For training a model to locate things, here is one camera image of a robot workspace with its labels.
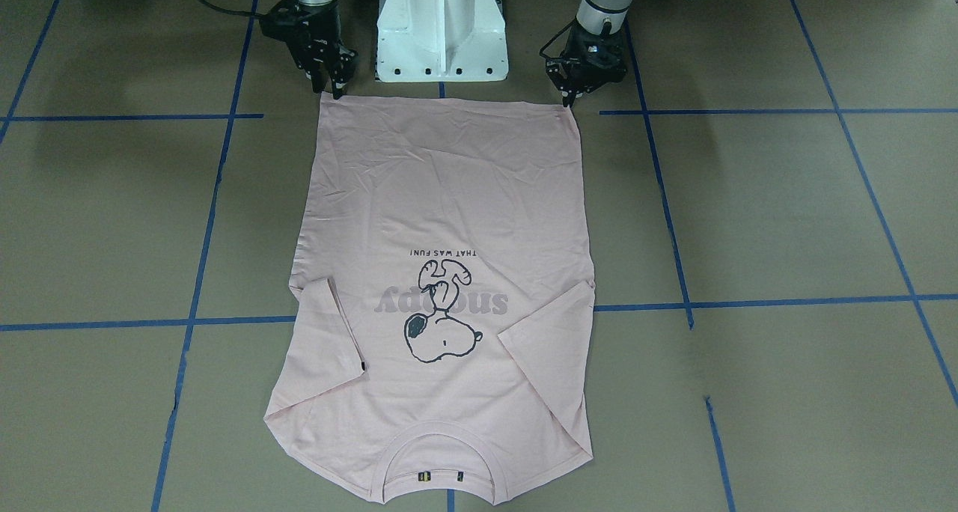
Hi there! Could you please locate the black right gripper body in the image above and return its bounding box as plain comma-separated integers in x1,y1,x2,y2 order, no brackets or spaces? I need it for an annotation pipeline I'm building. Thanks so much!
260,0,353,67

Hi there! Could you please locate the white camera mast with base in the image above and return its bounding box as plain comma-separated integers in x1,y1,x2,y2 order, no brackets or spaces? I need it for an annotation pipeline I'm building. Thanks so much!
374,0,510,83

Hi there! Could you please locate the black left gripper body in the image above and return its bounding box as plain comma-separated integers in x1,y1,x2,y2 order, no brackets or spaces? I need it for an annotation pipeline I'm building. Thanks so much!
540,19,626,93

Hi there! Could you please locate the pink Snoopy t-shirt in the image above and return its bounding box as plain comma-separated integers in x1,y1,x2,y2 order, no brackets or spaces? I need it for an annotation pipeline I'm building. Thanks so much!
263,97,595,505

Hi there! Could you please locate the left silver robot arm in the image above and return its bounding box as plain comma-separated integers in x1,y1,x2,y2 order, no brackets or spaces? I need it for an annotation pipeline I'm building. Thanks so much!
538,0,634,109

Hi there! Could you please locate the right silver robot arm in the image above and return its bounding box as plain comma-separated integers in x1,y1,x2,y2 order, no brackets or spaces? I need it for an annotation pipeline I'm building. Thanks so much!
260,0,357,100

